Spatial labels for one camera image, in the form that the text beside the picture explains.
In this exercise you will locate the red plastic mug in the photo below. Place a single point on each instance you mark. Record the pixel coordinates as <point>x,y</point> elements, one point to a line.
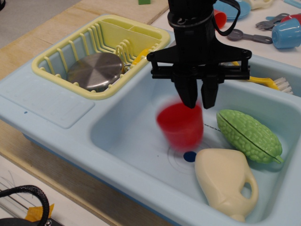
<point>182,126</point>

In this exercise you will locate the yellow tape piece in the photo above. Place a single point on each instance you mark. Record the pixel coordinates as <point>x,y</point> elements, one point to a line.
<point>34,214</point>

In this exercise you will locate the blue plastic plate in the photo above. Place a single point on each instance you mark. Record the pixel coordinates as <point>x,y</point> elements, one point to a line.
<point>230,11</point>

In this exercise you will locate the green block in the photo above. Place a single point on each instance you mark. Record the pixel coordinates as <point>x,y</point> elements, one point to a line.
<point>144,2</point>

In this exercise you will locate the grey toy fork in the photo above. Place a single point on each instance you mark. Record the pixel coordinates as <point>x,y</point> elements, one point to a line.
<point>269,24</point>

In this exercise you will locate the yellow utensil in rack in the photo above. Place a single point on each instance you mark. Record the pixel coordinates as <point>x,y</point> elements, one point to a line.
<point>141,56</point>

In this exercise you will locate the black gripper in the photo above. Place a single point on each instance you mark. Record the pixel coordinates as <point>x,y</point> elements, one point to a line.
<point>197,53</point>

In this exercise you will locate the red cup behind blue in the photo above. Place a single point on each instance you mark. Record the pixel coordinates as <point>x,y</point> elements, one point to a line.
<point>289,17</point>

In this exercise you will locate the yellow dish rack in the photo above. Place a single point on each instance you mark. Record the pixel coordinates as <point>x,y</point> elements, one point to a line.
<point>109,33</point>

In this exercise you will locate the green bitter melon toy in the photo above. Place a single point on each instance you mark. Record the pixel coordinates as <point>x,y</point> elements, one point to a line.
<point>246,134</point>

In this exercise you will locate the yellow dish brush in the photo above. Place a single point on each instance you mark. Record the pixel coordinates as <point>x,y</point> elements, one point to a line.
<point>280,84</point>

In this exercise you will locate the grey toy spoon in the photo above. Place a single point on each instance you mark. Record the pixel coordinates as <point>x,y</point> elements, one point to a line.
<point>237,34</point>

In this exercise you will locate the stainless steel pot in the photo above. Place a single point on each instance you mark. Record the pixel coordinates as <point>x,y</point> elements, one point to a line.
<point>96,71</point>

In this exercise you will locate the blue plastic cup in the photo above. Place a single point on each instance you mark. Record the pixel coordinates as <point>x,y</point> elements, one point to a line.
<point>287,34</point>

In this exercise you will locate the cream plastic jug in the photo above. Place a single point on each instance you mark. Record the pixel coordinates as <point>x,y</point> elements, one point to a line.
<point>227,182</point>

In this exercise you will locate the light blue toy sink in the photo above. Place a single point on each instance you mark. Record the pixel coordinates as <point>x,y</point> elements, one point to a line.
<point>117,140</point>

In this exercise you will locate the red cup lying down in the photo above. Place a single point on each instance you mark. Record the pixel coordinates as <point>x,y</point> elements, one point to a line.
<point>220,18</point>

